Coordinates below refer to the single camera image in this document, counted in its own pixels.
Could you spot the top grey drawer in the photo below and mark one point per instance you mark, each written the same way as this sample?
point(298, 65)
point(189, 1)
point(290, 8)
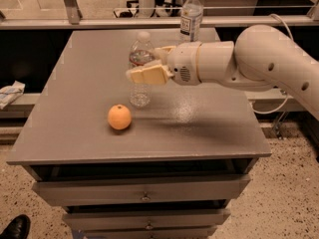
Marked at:
point(142, 190)

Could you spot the white folded cloth packet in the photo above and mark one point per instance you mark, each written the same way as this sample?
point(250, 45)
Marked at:
point(11, 93)

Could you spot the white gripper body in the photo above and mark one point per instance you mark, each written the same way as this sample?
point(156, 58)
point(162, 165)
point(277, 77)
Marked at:
point(182, 63)

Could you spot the bottom grey drawer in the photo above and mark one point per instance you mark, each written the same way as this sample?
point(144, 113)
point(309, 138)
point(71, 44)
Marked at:
point(170, 233)

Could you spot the water bottle white label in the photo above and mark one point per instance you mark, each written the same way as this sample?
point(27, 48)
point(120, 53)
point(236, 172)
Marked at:
point(190, 20)

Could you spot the metal rail frame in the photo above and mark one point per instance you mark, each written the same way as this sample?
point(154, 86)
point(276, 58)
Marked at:
point(87, 14)

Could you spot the orange fruit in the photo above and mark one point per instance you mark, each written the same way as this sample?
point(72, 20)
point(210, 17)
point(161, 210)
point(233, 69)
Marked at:
point(119, 117)

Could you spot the black shoe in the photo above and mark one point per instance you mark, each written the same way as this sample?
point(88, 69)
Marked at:
point(18, 228)

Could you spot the middle grey drawer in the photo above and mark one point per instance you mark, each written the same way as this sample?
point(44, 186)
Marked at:
point(148, 220)

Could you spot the clear water bottle red label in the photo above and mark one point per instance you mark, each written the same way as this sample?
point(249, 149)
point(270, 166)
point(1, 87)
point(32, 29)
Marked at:
point(141, 52)

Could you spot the grey drawer cabinet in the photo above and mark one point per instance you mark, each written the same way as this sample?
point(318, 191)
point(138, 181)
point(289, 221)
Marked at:
point(184, 131)

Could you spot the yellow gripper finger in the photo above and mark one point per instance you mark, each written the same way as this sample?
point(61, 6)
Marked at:
point(161, 53)
point(153, 75)

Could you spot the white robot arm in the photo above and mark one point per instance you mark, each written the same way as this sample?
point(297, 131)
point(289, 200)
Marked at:
point(260, 59)

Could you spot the grey drawer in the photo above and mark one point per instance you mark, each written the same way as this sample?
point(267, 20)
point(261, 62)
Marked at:
point(170, 233)
point(142, 190)
point(148, 220)

